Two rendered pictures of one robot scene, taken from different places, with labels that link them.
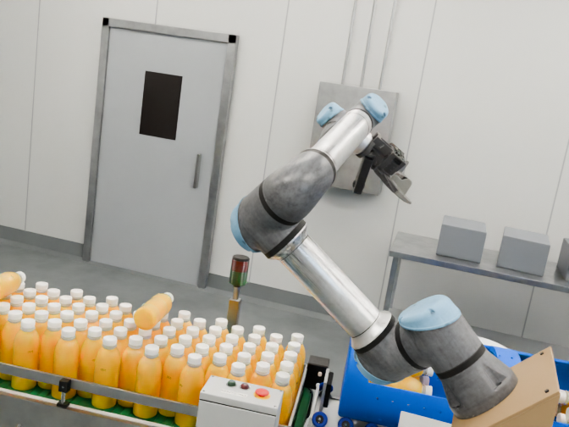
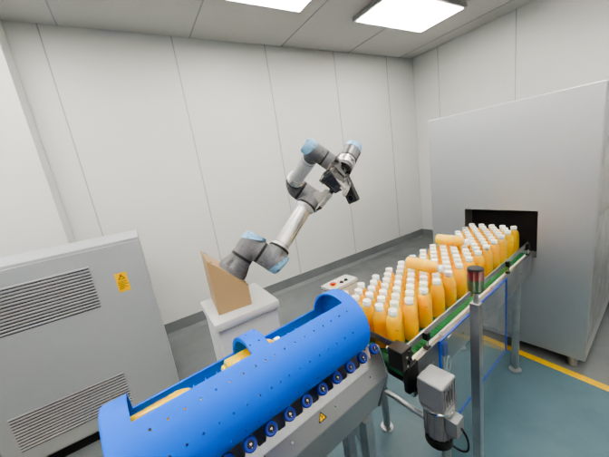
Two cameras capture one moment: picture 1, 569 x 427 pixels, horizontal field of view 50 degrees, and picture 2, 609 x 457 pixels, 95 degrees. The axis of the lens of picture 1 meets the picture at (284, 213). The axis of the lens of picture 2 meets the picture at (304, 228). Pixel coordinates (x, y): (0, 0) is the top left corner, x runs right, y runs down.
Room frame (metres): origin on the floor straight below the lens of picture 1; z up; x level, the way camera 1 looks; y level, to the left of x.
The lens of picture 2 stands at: (2.44, -1.10, 1.77)
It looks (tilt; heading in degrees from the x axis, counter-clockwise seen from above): 12 degrees down; 137
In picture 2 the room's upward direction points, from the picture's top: 9 degrees counter-clockwise
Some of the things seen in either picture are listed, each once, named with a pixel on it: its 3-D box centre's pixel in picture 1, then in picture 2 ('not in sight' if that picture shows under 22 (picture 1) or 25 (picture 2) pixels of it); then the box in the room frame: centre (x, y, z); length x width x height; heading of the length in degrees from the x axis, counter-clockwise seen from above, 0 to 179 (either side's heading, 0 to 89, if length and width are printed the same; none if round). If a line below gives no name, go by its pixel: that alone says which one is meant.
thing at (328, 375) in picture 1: (325, 395); not in sight; (1.72, -0.20, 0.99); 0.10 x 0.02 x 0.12; 173
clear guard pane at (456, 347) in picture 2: not in sight; (478, 346); (2.07, 0.39, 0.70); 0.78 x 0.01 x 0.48; 83
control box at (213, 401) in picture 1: (240, 407); (340, 289); (1.46, 0.04, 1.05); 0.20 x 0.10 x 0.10; 83
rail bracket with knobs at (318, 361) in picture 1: (316, 374); (399, 356); (1.92, -0.19, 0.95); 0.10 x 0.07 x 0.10; 173
